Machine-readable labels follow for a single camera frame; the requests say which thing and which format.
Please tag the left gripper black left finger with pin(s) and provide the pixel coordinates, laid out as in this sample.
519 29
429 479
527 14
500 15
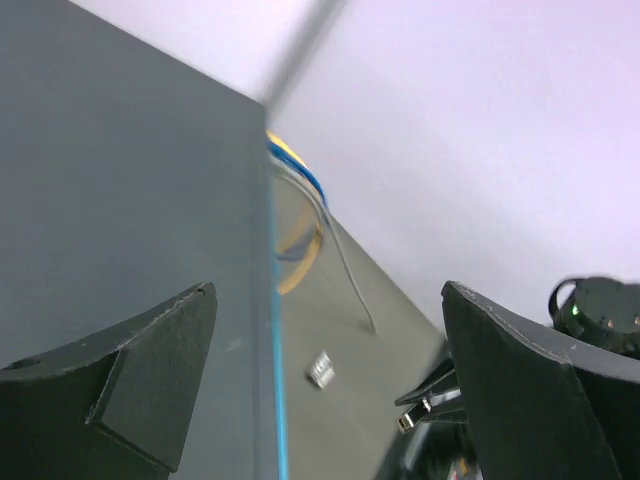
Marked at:
116 404

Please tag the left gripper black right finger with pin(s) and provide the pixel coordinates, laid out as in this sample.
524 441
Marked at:
540 404

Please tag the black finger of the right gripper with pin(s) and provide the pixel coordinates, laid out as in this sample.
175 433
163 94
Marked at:
441 388

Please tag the black table mat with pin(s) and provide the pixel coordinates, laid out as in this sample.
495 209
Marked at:
368 301

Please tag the dark blue network switch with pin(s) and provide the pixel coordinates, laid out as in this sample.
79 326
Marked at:
128 177

